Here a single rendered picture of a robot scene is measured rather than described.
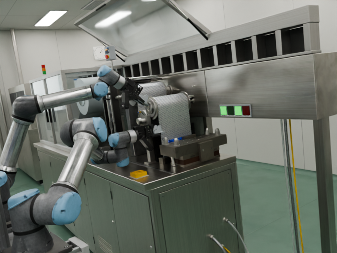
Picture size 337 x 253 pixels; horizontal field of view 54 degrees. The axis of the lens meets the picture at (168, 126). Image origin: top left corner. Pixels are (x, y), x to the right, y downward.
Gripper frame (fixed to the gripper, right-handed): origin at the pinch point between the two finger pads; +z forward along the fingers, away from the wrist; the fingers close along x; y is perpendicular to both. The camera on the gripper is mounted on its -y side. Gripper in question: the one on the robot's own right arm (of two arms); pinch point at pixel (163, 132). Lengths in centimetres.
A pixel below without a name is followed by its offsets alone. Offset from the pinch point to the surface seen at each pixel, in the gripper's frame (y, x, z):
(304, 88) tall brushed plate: 20, -79, 30
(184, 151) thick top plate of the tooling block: -9.6, -20.0, -0.2
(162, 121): 7.3, -0.2, 0.1
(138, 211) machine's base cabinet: -38.5, -9.9, -29.1
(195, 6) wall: 148, 265, 263
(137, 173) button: -16.7, -13.3, -28.2
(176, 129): 0.4, -0.3, 10.2
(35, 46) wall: 136, 556, 71
